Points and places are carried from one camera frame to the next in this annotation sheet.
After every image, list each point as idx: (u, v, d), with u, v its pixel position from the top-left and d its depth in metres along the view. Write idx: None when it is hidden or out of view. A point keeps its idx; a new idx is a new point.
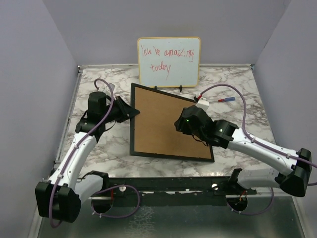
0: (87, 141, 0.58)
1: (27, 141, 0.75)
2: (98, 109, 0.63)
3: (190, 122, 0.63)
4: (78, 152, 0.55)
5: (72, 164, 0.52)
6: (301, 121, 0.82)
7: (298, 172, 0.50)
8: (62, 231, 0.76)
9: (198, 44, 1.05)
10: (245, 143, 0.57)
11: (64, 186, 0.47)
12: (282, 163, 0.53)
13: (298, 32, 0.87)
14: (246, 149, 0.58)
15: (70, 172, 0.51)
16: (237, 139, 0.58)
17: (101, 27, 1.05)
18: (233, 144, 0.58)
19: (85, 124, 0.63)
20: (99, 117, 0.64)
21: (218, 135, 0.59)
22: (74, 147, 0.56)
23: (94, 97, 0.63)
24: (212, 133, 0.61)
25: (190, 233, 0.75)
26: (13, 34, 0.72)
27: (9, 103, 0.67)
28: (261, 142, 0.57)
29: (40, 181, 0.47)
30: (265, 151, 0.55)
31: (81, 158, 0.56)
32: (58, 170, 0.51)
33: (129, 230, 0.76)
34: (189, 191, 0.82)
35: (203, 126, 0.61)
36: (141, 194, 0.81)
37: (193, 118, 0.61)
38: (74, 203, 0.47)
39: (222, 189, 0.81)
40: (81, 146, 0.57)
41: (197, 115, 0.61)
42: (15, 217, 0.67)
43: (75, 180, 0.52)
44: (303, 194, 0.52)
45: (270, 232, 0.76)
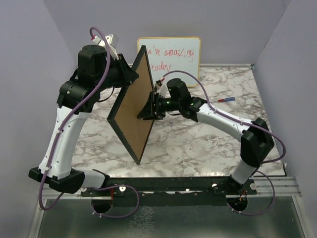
0: (72, 121, 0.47)
1: (27, 141, 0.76)
2: (92, 70, 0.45)
3: (172, 93, 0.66)
4: (63, 138, 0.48)
5: (58, 154, 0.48)
6: (301, 121, 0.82)
7: (248, 136, 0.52)
8: (63, 230, 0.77)
9: (198, 44, 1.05)
10: (209, 113, 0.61)
11: (54, 178, 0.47)
12: (235, 129, 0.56)
13: (298, 33, 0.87)
14: (209, 120, 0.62)
15: (57, 162, 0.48)
16: (202, 110, 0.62)
17: (101, 27, 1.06)
18: (199, 115, 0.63)
19: (70, 91, 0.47)
20: (91, 79, 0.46)
21: (190, 108, 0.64)
22: (57, 131, 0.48)
23: (87, 52, 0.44)
24: (185, 106, 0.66)
25: (189, 233, 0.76)
26: (13, 35, 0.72)
27: (10, 104, 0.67)
28: (222, 111, 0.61)
29: (31, 170, 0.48)
30: (223, 119, 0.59)
31: (70, 142, 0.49)
32: (47, 158, 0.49)
33: (129, 230, 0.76)
34: (190, 191, 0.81)
35: (181, 97, 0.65)
36: (141, 194, 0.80)
37: (175, 89, 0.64)
38: (70, 185, 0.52)
39: (222, 189, 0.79)
40: (67, 128, 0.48)
41: (180, 87, 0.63)
42: (16, 217, 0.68)
43: (68, 164, 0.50)
44: (258, 162, 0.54)
45: (270, 232, 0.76)
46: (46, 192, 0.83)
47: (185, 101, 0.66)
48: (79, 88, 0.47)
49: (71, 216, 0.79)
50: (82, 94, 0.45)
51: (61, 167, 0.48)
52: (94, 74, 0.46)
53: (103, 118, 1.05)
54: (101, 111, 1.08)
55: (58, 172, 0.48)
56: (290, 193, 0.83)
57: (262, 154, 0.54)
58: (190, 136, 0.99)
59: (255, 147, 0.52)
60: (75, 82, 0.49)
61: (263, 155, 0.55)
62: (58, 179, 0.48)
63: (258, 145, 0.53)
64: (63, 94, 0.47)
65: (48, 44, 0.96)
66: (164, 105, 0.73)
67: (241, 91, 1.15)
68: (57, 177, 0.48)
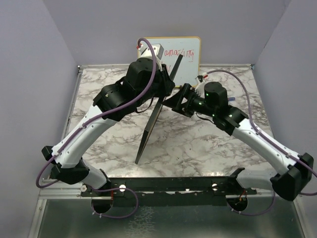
0: (96, 122, 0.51)
1: (27, 141, 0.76)
2: (135, 82, 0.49)
3: (209, 98, 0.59)
4: (82, 133, 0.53)
5: (71, 146, 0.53)
6: (301, 121, 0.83)
7: (293, 172, 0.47)
8: (63, 230, 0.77)
9: (198, 44, 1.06)
10: (249, 133, 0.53)
11: (58, 165, 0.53)
12: (279, 160, 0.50)
13: (297, 33, 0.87)
14: (247, 139, 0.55)
15: (67, 152, 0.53)
16: (243, 127, 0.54)
17: (101, 27, 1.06)
18: (237, 131, 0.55)
19: (108, 95, 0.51)
20: (132, 91, 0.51)
21: (227, 119, 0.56)
22: (80, 125, 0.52)
23: (137, 65, 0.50)
24: (222, 115, 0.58)
25: (190, 233, 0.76)
26: (13, 34, 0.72)
27: (9, 104, 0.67)
28: (266, 135, 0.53)
29: (45, 148, 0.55)
30: (267, 145, 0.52)
31: (86, 141, 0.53)
32: (62, 145, 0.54)
33: (129, 230, 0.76)
34: (190, 191, 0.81)
35: (218, 105, 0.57)
36: (141, 194, 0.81)
37: (213, 95, 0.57)
38: (71, 177, 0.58)
39: (222, 189, 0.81)
40: (89, 127, 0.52)
41: (220, 94, 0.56)
42: (17, 217, 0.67)
43: (76, 158, 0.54)
44: (293, 197, 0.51)
45: (270, 232, 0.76)
46: (46, 192, 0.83)
47: (222, 109, 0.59)
48: (118, 95, 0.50)
49: (71, 216, 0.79)
50: (117, 102, 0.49)
51: (67, 159, 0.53)
52: (136, 87, 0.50)
53: None
54: None
55: (63, 162, 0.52)
56: None
57: (298, 191, 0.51)
58: (190, 136, 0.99)
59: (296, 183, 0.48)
60: (118, 88, 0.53)
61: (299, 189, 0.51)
62: (60, 168, 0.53)
63: (300, 181, 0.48)
64: (101, 94, 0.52)
65: (48, 44, 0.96)
66: (195, 104, 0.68)
67: (241, 91, 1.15)
68: (60, 164, 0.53)
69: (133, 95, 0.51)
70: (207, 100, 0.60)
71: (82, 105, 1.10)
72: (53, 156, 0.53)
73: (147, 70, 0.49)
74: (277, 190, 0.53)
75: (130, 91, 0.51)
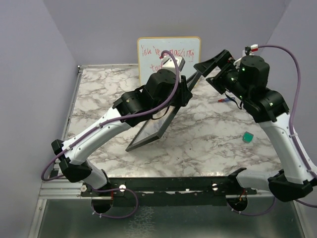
0: (112, 125, 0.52)
1: (27, 142, 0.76)
2: (154, 92, 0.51)
3: (245, 74, 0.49)
4: (96, 133, 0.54)
5: (83, 143, 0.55)
6: (300, 121, 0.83)
7: (306, 189, 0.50)
8: (63, 230, 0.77)
9: (198, 44, 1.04)
10: (283, 132, 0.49)
11: (67, 159, 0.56)
12: (299, 171, 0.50)
13: (298, 33, 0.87)
14: (276, 136, 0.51)
15: (78, 148, 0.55)
16: (280, 124, 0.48)
17: (101, 27, 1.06)
18: (270, 125, 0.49)
19: (129, 101, 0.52)
20: (151, 100, 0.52)
21: (263, 103, 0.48)
22: (97, 125, 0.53)
23: (159, 78, 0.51)
24: (256, 99, 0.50)
25: (190, 233, 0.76)
26: (13, 35, 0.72)
27: (9, 104, 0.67)
28: (298, 141, 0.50)
29: (57, 141, 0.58)
30: (294, 153, 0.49)
31: (98, 141, 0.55)
32: (74, 141, 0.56)
33: (129, 230, 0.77)
34: (189, 191, 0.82)
35: (254, 85, 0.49)
36: (141, 194, 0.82)
37: (251, 71, 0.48)
38: (72, 172, 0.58)
39: (221, 189, 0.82)
40: (105, 127, 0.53)
41: (259, 71, 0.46)
42: (16, 217, 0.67)
43: (84, 155, 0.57)
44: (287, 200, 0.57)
45: (270, 232, 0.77)
46: (46, 192, 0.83)
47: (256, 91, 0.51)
48: (137, 103, 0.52)
49: (71, 216, 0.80)
50: (136, 110, 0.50)
51: (77, 155, 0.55)
52: (155, 96, 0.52)
53: None
54: (101, 111, 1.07)
55: (73, 156, 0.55)
56: None
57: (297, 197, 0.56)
58: (190, 136, 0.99)
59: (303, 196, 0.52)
60: (136, 94, 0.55)
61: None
62: (69, 162, 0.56)
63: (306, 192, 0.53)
64: (122, 99, 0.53)
65: (48, 43, 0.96)
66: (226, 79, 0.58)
67: None
68: (70, 159, 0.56)
69: (151, 103, 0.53)
70: (242, 77, 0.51)
71: (82, 105, 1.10)
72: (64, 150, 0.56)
73: (167, 82, 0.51)
74: (276, 191, 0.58)
75: (148, 99, 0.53)
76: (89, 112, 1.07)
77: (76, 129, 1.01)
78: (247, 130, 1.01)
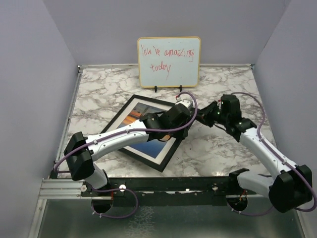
0: (138, 133, 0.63)
1: (27, 142, 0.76)
2: (174, 117, 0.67)
3: (224, 105, 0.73)
4: (124, 136, 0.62)
5: (110, 141, 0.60)
6: (302, 121, 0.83)
7: (285, 177, 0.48)
8: (63, 230, 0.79)
9: (198, 44, 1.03)
10: (253, 139, 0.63)
11: (91, 151, 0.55)
12: (274, 164, 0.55)
13: (298, 33, 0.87)
14: (251, 145, 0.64)
15: (103, 145, 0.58)
16: (248, 133, 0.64)
17: (101, 27, 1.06)
18: (243, 137, 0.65)
19: (153, 119, 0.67)
20: (169, 124, 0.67)
21: (236, 126, 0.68)
22: (127, 129, 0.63)
23: (181, 108, 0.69)
24: (233, 122, 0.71)
25: (190, 233, 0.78)
26: (12, 34, 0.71)
27: (9, 104, 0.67)
28: (269, 143, 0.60)
29: (80, 133, 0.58)
30: (266, 150, 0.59)
31: (122, 143, 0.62)
32: (100, 136, 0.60)
33: (129, 230, 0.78)
34: (190, 191, 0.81)
35: (230, 113, 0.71)
36: (141, 194, 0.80)
37: (227, 103, 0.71)
38: (79, 166, 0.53)
39: (222, 189, 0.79)
40: (132, 134, 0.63)
41: (232, 102, 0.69)
42: (16, 217, 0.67)
43: (101, 154, 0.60)
44: (284, 209, 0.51)
45: (270, 232, 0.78)
46: (46, 192, 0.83)
47: (233, 118, 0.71)
48: (155, 124, 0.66)
49: (71, 216, 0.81)
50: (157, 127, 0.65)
51: (100, 150, 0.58)
52: (172, 122, 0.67)
53: (103, 118, 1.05)
54: (101, 111, 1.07)
55: (97, 150, 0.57)
56: None
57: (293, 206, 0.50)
58: (190, 136, 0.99)
59: (288, 191, 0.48)
60: (156, 116, 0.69)
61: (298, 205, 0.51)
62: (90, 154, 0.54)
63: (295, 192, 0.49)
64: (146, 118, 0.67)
65: (48, 43, 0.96)
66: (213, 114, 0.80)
67: (241, 91, 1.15)
68: (92, 151, 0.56)
69: (168, 125, 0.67)
70: (223, 108, 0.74)
71: (82, 105, 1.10)
72: (88, 143, 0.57)
73: (185, 113, 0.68)
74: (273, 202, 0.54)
75: (166, 123, 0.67)
76: (89, 112, 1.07)
77: (76, 129, 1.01)
78: None
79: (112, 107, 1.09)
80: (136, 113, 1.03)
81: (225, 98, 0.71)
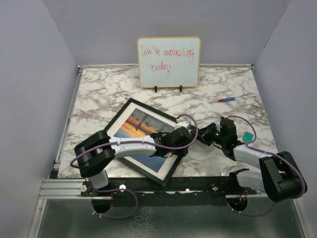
0: (150, 146, 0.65)
1: (27, 142, 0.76)
2: (176, 139, 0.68)
3: (222, 129, 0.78)
4: (137, 146, 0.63)
5: (128, 147, 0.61)
6: (302, 122, 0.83)
7: (266, 159, 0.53)
8: (64, 231, 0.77)
9: (198, 44, 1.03)
10: (241, 148, 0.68)
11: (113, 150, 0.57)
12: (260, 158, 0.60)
13: (298, 33, 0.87)
14: (243, 155, 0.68)
15: (123, 148, 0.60)
16: (237, 147, 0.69)
17: (101, 27, 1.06)
18: (236, 151, 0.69)
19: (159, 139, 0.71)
20: (171, 143, 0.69)
21: (231, 148, 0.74)
22: (141, 141, 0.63)
23: (183, 131, 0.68)
24: (228, 144, 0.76)
25: (190, 233, 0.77)
26: (13, 34, 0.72)
27: (9, 105, 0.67)
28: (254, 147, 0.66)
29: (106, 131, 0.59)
30: (252, 152, 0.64)
31: (134, 150, 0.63)
32: (122, 139, 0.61)
33: (129, 230, 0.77)
34: (189, 191, 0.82)
35: (227, 137, 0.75)
36: (141, 194, 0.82)
37: (224, 127, 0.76)
38: (92, 164, 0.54)
39: (221, 189, 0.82)
40: (144, 146, 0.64)
41: (229, 127, 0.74)
42: (16, 217, 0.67)
43: (118, 155, 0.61)
44: (278, 198, 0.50)
45: (270, 232, 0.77)
46: (46, 192, 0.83)
47: (230, 142, 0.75)
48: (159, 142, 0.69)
49: (70, 217, 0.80)
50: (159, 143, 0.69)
51: (119, 152, 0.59)
52: (174, 142, 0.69)
53: (103, 119, 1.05)
54: (101, 111, 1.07)
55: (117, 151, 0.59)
56: None
57: (286, 194, 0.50)
58: None
59: (272, 172, 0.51)
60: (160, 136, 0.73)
61: (291, 193, 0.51)
62: (112, 153, 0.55)
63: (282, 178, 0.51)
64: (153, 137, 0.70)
65: (48, 43, 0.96)
66: (212, 136, 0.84)
67: (241, 91, 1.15)
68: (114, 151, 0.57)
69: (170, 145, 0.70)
70: (221, 131, 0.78)
71: (82, 105, 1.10)
72: (112, 142, 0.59)
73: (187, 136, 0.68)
74: (269, 195, 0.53)
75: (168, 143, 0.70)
76: (89, 112, 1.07)
77: (76, 129, 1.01)
78: (247, 130, 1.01)
79: (112, 107, 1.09)
80: (134, 120, 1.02)
81: (224, 123, 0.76)
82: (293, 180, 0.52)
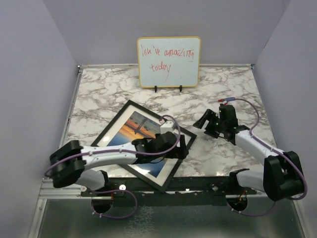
0: (129, 154, 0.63)
1: (27, 142, 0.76)
2: (160, 145, 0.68)
3: (222, 113, 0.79)
4: (114, 153, 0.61)
5: (103, 155, 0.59)
6: (302, 122, 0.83)
7: (272, 160, 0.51)
8: (63, 231, 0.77)
9: (198, 44, 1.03)
10: (245, 137, 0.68)
11: (85, 161, 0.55)
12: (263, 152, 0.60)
13: (298, 33, 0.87)
14: (245, 143, 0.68)
15: (97, 157, 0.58)
16: (241, 134, 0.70)
17: (101, 27, 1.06)
18: (237, 138, 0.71)
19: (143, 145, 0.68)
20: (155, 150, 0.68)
21: (231, 131, 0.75)
22: (119, 148, 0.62)
23: (166, 137, 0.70)
24: (229, 127, 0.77)
25: (190, 233, 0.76)
26: (13, 34, 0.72)
27: (10, 104, 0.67)
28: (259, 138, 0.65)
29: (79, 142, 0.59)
30: (256, 143, 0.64)
31: (109, 159, 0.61)
32: (96, 149, 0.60)
33: (129, 230, 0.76)
34: (189, 191, 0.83)
35: (227, 120, 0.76)
36: (141, 194, 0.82)
37: (223, 111, 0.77)
38: (66, 173, 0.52)
39: (221, 189, 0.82)
40: (122, 153, 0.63)
41: (227, 110, 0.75)
42: (16, 217, 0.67)
43: (91, 166, 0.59)
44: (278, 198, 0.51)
45: (270, 232, 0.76)
46: (46, 192, 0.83)
47: (231, 125, 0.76)
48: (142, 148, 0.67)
49: (70, 217, 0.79)
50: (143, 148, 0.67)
51: (91, 163, 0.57)
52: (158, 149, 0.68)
53: (103, 119, 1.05)
54: (101, 111, 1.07)
55: (89, 162, 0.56)
56: None
57: (286, 195, 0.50)
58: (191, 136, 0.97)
59: (277, 175, 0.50)
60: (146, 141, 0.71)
61: (291, 194, 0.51)
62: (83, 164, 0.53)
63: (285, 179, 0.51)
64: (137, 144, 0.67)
65: (47, 43, 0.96)
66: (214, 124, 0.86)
67: (241, 91, 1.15)
68: (85, 162, 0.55)
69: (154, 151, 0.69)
70: (221, 116, 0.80)
71: (82, 105, 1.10)
72: (84, 152, 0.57)
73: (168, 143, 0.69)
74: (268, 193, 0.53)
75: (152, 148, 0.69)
76: (89, 112, 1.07)
77: (76, 129, 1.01)
78: None
79: (112, 107, 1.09)
80: (132, 123, 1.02)
81: (223, 107, 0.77)
82: (294, 181, 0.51)
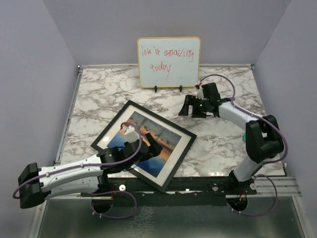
0: (92, 168, 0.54)
1: (27, 141, 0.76)
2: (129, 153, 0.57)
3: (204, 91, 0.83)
4: (74, 170, 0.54)
5: (62, 175, 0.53)
6: (302, 121, 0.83)
7: (253, 124, 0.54)
8: (63, 231, 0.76)
9: (198, 44, 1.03)
10: (228, 107, 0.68)
11: (40, 184, 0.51)
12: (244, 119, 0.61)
13: (298, 33, 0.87)
14: (229, 114, 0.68)
15: (55, 177, 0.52)
16: (224, 105, 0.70)
17: (101, 27, 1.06)
18: (222, 110, 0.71)
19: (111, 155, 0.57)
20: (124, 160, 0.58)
21: (215, 103, 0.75)
22: (79, 164, 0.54)
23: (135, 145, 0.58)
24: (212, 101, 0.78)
25: (190, 233, 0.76)
26: (13, 34, 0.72)
27: (10, 104, 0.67)
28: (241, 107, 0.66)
29: (34, 164, 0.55)
30: (237, 112, 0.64)
31: (72, 178, 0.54)
32: (54, 168, 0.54)
33: (129, 230, 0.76)
34: (190, 191, 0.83)
35: (210, 95, 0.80)
36: (141, 194, 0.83)
37: (205, 88, 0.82)
38: (26, 197, 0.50)
39: (221, 189, 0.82)
40: (85, 168, 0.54)
41: (209, 86, 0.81)
42: (15, 217, 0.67)
43: (55, 186, 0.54)
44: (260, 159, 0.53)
45: (270, 232, 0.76)
46: None
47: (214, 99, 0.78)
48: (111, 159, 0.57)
49: (70, 217, 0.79)
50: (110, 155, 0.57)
51: (51, 184, 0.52)
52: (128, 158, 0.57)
53: (103, 119, 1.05)
54: (101, 111, 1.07)
55: (46, 184, 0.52)
56: (290, 193, 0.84)
57: (267, 155, 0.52)
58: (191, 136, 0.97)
59: (257, 137, 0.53)
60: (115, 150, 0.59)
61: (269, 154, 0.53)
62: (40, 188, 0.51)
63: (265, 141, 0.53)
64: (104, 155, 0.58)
65: (47, 42, 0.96)
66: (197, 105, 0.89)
67: (241, 91, 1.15)
68: (42, 184, 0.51)
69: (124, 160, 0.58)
70: (204, 94, 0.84)
71: (82, 105, 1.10)
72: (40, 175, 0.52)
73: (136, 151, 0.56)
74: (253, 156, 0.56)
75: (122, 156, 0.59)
76: (89, 112, 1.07)
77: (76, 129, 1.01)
78: None
79: (112, 107, 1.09)
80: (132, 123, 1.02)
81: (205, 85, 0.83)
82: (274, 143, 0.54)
